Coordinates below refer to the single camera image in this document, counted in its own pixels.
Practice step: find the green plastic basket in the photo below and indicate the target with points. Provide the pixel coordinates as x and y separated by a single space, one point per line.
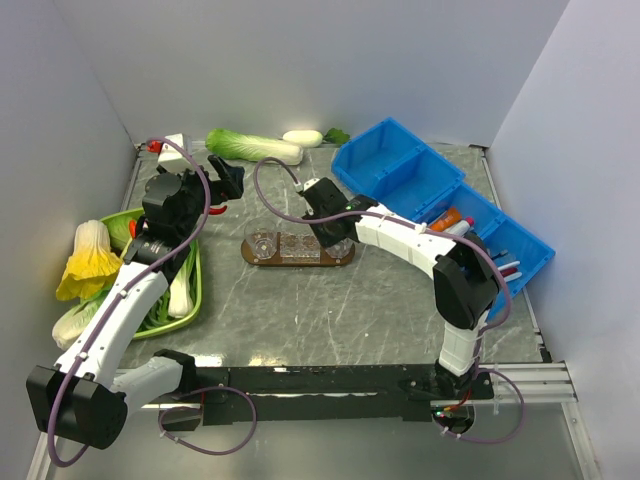
157 321

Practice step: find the bok choy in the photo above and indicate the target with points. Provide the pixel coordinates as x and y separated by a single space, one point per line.
180 299

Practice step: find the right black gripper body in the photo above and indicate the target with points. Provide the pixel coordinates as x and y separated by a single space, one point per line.
323 232

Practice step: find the green napa cabbage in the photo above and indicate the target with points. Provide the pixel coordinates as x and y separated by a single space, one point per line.
232 145

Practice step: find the pale green cabbage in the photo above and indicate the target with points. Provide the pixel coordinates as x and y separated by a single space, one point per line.
71 325

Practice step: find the clear plastic cup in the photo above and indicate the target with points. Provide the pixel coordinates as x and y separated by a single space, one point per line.
261 237
339 250

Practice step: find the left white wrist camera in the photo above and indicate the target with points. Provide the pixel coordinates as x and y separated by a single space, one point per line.
170 159

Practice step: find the red chili pepper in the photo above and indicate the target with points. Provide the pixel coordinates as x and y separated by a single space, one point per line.
217 210

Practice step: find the blue compartment bin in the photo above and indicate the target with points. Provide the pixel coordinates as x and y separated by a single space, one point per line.
393 166

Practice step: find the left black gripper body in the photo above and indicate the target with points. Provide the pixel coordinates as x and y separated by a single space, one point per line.
195 189

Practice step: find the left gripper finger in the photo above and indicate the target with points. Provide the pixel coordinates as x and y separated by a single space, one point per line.
234 178
222 169

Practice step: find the white toothbrush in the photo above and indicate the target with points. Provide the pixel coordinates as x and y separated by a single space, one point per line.
509 265

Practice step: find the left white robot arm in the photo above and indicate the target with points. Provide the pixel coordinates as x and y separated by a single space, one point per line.
80 398

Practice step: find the brown oval wooden tray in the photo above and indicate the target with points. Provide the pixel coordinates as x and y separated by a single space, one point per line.
276 262

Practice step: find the clear acrylic toothbrush holder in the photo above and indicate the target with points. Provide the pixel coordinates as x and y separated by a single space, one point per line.
299 249

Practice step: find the orange toothpaste tube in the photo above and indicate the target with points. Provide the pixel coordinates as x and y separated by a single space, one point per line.
449 218

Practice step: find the yellow white cabbage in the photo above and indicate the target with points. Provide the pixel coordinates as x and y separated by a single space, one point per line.
92 266

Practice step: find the black base frame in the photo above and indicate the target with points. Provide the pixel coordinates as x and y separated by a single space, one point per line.
298 393

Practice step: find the white radish with leaves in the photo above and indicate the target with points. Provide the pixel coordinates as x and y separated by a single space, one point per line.
314 138

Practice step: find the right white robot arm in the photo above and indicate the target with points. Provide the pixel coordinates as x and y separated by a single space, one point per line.
465 287

